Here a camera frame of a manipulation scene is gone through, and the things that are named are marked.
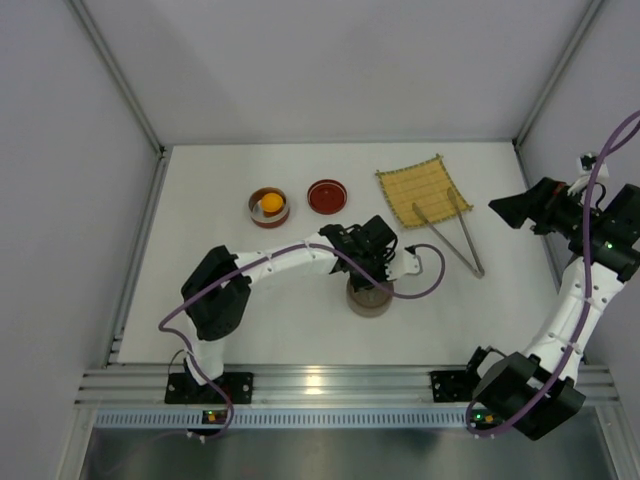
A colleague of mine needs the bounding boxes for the beige round lid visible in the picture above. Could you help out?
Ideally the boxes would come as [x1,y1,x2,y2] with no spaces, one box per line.
[346,281,393,300]

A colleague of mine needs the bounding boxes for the beige-based steel container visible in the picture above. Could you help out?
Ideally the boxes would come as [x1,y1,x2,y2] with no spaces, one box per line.
[347,296,392,318]

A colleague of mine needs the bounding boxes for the metal tongs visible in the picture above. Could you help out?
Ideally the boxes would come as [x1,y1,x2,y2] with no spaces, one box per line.
[410,185,486,279]

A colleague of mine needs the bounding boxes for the red round lid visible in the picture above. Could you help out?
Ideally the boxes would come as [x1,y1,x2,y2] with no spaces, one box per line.
[307,179,348,215]

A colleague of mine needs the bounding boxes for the orange yellow food ball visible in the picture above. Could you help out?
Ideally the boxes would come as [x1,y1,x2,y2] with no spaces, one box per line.
[260,192,285,216]

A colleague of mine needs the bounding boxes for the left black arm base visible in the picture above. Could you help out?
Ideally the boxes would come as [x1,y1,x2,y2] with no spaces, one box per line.
[164,371,254,405]

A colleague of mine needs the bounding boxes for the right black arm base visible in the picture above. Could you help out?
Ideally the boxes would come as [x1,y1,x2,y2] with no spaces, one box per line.
[429,369,479,403]

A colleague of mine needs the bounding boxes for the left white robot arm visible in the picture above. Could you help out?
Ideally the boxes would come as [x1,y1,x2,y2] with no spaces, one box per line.
[180,215,417,387]

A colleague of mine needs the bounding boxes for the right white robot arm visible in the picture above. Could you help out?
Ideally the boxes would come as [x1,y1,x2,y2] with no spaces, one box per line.
[467,177,639,440]

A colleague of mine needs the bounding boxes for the bamboo mat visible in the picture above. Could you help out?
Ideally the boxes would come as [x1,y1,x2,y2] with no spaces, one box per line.
[375,154,474,230]

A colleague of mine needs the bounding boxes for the red-based steel container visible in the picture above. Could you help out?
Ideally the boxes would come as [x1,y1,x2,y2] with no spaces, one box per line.
[248,187,290,229]

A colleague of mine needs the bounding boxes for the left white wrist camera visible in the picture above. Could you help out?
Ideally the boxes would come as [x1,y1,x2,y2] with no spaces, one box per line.
[387,249,423,282]

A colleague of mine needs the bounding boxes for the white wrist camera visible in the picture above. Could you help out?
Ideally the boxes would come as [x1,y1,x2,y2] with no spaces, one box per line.
[387,249,423,282]
[569,152,610,195]

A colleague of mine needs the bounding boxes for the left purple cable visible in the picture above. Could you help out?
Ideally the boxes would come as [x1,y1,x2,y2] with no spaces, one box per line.
[158,243,447,441]

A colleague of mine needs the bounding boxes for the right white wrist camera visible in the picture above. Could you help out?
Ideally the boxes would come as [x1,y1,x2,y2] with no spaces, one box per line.
[569,152,610,195]

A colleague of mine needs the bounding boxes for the aluminium front rail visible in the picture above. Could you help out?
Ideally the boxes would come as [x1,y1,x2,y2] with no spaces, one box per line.
[74,363,619,409]

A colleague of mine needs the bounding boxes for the slotted grey cable duct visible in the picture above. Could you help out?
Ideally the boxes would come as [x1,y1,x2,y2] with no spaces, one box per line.
[94,407,465,429]

